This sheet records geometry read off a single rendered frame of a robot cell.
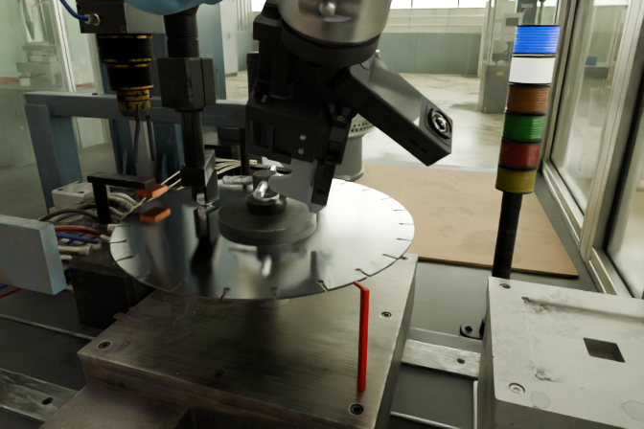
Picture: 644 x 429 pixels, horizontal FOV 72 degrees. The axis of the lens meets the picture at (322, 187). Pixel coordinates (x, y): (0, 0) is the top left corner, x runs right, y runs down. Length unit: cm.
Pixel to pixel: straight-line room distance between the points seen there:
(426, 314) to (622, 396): 36
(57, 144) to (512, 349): 85
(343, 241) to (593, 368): 24
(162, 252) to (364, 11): 29
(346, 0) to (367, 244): 25
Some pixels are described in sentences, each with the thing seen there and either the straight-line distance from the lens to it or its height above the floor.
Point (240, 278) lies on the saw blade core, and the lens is 40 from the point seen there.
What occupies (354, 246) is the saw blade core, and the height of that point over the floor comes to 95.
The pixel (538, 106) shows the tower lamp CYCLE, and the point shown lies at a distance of 56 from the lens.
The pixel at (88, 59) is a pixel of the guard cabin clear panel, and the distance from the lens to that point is 197.
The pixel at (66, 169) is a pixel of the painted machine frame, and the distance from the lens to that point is 101.
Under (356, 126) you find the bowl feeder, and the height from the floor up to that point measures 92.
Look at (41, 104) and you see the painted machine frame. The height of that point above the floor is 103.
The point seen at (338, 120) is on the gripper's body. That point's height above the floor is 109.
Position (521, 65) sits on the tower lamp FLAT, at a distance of 55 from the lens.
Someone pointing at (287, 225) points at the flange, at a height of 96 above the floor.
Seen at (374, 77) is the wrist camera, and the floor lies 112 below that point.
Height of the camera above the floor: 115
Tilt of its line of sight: 19 degrees down
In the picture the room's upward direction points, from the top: straight up
